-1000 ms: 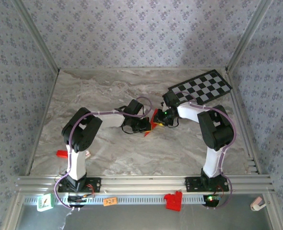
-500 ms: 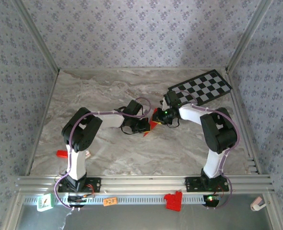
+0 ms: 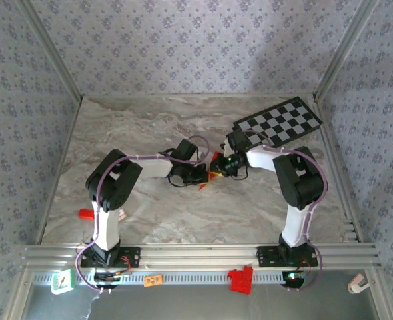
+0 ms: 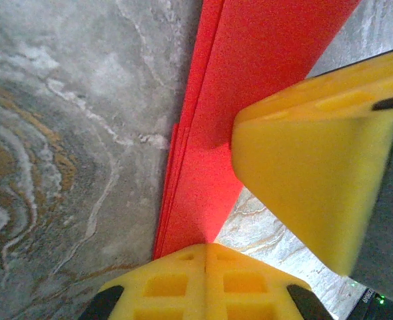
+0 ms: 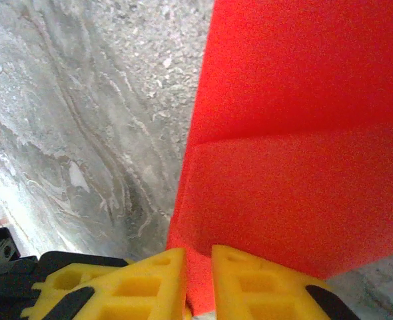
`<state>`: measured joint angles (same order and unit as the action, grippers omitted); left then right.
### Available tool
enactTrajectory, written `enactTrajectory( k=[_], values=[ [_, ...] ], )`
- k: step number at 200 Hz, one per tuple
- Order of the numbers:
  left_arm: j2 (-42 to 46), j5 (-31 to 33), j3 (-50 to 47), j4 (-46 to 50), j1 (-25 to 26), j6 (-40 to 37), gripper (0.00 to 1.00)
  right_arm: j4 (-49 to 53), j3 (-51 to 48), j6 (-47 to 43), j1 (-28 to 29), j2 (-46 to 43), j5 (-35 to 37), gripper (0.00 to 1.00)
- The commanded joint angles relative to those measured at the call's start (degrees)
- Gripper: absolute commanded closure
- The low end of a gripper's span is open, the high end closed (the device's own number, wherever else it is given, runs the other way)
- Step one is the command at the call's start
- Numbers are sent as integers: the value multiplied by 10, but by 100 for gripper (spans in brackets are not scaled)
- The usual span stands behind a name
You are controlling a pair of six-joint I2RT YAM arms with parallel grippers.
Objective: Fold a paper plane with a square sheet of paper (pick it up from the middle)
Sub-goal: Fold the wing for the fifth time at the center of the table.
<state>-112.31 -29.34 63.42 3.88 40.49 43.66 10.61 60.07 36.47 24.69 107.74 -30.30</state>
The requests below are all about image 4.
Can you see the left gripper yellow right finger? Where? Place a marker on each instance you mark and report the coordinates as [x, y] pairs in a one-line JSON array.
[[249, 290]]

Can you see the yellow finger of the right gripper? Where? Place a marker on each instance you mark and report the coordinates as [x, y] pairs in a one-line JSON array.
[[309, 166]]

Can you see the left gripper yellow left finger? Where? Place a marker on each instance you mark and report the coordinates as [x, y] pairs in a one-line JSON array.
[[166, 290]]

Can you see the red plastic piece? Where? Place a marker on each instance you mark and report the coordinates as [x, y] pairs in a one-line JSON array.
[[249, 66]]

